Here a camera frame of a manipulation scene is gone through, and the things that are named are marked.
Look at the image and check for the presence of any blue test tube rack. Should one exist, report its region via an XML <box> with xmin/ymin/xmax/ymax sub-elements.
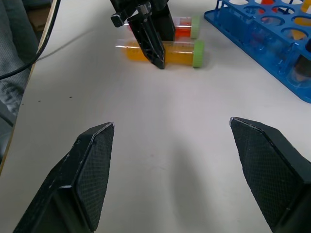
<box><xmin>203</xmin><ymin>0</ymin><xmax>311</xmax><ymax>104</ymax></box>

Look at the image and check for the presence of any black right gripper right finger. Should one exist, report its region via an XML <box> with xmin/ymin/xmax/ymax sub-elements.
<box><xmin>229</xmin><ymin>116</ymin><xmax>311</xmax><ymax>233</ymax></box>

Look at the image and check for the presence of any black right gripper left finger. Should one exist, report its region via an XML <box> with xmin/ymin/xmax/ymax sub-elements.
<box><xmin>13</xmin><ymin>122</ymin><xmax>115</xmax><ymax>233</ymax></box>

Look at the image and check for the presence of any grey fabric clothing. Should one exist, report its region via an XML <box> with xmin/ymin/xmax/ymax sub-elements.
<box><xmin>0</xmin><ymin>0</ymin><xmax>40</xmax><ymax>161</ymax></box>

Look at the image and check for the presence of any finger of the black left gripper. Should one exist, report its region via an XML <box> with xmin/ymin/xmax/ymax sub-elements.
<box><xmin>128</xmin><ymin>3</ymin><xmax>166</xmax><ymax>70</ymax></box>
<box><xmin>154</xmin><ymin>13</ymin><xmax>176</xmax><ymax>42</ymax></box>

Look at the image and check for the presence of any red test tube green cap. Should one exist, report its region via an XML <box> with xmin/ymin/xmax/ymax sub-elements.
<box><xmin>124</xmin><ymin>16</ymin><xmax>201</xmax><ymax>40</ymax></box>

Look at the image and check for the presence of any yellow test tube green cap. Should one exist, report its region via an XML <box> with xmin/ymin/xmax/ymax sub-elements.
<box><xmin>116</xmin><ymin>38</ymin><xmax>206</xmax><ymax>69</ymax></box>

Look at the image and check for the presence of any black cable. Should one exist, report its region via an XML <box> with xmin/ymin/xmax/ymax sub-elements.
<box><xmin>0</xmin><ymin>0</ymin><xmax>62</xmax><ymax>80</ymax></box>

